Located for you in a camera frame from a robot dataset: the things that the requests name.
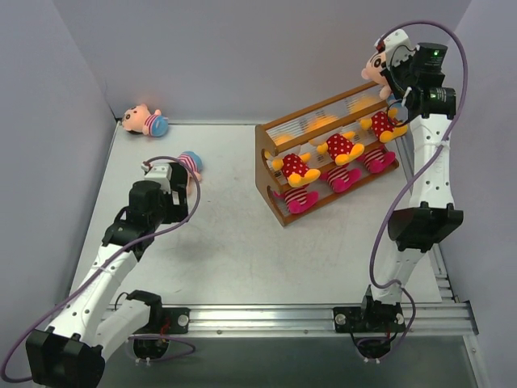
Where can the wooden toy shelf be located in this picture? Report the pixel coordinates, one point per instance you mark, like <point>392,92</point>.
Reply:
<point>314,156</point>

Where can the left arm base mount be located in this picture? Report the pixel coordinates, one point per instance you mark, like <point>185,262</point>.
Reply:
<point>175,320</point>

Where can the white pink plush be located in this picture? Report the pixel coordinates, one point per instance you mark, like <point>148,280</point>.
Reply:
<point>377,160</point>
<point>340,179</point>
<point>298,200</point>

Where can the black hair boy plush centre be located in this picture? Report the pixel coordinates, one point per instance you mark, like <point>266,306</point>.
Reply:
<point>194,162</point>

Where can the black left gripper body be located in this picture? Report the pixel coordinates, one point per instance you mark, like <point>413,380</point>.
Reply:
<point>180,194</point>

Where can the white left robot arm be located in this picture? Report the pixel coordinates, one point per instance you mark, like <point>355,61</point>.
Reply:
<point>73,349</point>

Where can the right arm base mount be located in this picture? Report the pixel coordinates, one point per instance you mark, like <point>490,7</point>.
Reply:
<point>359,319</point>

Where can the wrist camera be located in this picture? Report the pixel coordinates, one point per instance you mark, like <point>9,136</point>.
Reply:
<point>157,172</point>
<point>393,42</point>

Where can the aluminium table edge rail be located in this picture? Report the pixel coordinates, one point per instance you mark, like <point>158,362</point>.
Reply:
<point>428,319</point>

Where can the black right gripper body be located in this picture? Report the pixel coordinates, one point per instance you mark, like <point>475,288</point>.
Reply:
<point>393,81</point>

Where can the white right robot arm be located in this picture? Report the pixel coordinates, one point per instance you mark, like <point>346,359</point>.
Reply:
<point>431,214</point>

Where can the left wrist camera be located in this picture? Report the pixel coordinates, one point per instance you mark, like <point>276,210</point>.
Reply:
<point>157,172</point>

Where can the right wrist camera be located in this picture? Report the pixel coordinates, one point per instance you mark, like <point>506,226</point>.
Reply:
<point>393,42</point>

